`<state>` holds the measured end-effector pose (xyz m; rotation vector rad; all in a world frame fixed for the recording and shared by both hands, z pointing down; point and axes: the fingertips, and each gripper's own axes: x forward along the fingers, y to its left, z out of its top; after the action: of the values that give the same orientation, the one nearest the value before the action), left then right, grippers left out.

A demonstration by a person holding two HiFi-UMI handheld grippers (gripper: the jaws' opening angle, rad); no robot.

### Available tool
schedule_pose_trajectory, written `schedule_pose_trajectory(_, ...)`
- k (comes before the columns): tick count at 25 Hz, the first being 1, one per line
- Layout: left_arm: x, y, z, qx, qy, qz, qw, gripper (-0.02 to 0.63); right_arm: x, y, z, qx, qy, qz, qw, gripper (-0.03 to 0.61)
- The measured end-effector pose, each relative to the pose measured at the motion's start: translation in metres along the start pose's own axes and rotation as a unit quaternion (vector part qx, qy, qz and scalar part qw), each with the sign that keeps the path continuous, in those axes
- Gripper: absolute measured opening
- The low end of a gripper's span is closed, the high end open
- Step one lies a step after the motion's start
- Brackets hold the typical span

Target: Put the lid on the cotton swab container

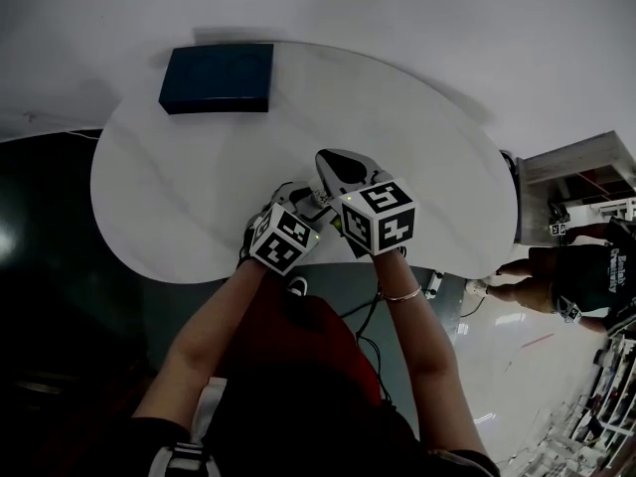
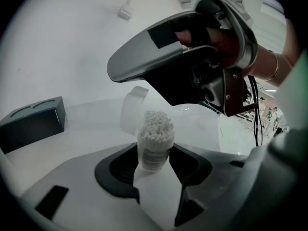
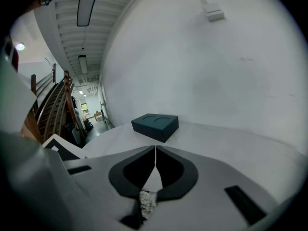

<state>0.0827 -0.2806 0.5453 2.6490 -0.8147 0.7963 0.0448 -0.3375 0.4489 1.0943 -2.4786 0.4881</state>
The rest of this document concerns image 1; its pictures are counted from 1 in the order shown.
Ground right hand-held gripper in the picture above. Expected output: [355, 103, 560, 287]
[315, 147, 417, 257]

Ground person's black shirt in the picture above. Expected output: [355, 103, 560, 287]
[131, 365, 501, 477]

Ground black floor cable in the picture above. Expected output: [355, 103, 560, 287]
[342, 290, 398, 409]

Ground person's red skirt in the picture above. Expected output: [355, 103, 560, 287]
[223, 275, 384, 406]

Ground white striped shoulder strap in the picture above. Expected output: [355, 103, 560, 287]
[148, 378, 228, 477]

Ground person's right forearm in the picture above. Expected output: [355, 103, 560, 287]
[370, 248, 491, 459]

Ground white curved table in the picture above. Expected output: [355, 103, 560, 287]
[89, 41, 518, 285]

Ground dark green round rug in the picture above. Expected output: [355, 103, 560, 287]
[0, 129, 463, 477]

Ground person's left forearm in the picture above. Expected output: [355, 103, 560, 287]
[131, 255, 272, 421]

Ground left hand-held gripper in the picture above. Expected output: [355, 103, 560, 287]
[247, 180, 334, 276]

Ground dark blue flat box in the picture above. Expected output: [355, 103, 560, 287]
[158, 43, 274, 116]

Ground thin gold bracelet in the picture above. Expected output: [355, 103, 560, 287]
[380, 285, 423, 302]

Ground white cluttered work desks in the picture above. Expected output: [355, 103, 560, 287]
[565, 315, 636, 471]

